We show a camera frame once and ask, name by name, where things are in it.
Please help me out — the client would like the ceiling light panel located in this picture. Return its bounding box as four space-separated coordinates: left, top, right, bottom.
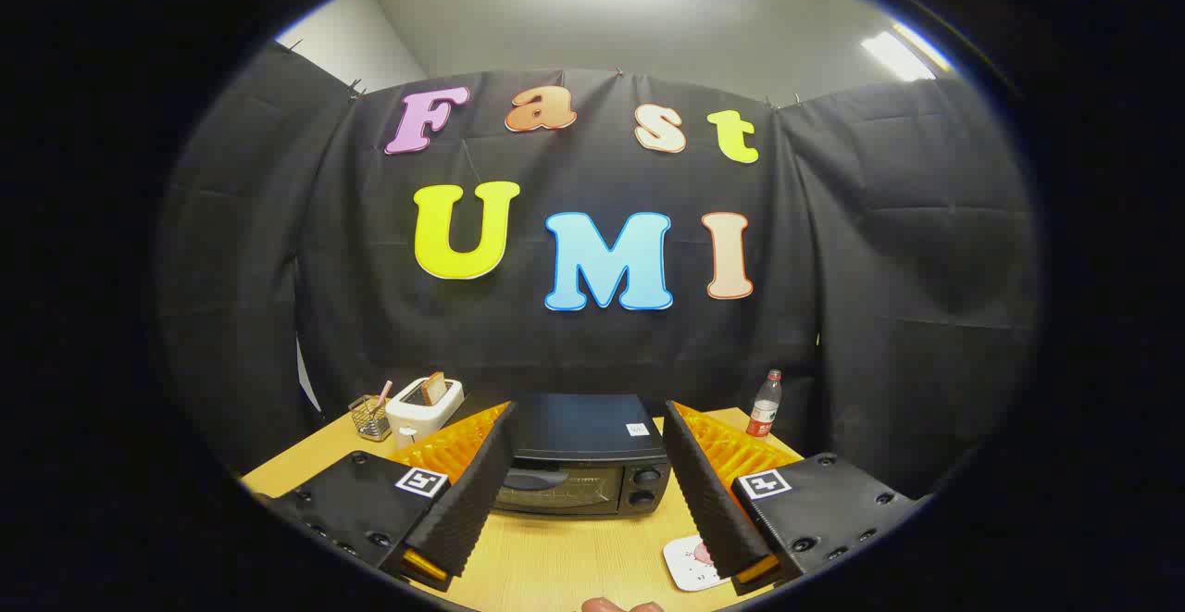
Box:
861 24 954 82

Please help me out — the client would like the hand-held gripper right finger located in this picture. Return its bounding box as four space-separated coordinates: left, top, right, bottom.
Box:
663 401 927 594

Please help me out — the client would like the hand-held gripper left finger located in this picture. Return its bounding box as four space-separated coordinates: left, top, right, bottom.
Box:
268 401 518 593

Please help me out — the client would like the white pop-up toaster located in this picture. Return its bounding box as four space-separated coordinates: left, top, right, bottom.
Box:
385 377 465 451

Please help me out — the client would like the clear water bottle red label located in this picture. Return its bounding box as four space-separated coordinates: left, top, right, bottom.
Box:
746 369 783 438

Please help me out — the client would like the metal wire holder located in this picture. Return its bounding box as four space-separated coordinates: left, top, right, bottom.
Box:
348 394 392 443

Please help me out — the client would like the white square plate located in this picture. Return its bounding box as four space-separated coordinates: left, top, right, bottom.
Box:
663 534 732 593

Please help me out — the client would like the black backdrop cloth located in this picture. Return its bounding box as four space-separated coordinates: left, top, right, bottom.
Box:
157 38 1042 502

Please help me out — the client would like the black toaster oven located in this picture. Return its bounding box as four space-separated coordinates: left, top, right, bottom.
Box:
491 393 671 518

